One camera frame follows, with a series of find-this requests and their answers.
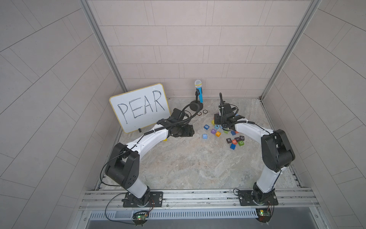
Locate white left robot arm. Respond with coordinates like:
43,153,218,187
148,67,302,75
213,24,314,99
100,106,198,206

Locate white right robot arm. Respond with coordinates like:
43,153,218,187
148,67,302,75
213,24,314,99
214,100,295,206

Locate whiteboard with PEAR text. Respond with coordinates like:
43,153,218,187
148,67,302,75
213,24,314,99
109,84,171,133

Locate black microphone stand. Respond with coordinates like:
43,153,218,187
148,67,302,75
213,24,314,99
189,91,203,112

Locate blue toy microphone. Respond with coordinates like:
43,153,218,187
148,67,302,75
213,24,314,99
194,80,203,103

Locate left circuit board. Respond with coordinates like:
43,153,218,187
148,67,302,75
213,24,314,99
132,211,149,226

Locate circuit board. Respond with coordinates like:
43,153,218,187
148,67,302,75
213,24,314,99
255,209,272,223
132,211,149,226

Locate right circuit board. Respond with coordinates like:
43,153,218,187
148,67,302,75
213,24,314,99
255,209,272,223

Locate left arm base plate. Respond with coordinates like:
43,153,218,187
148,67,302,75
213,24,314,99
123,191,164,208

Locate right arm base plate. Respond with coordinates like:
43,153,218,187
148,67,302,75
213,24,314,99
237,190,278,206

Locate aluminium mounting rail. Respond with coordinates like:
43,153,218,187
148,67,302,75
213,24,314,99
79,188,319,210

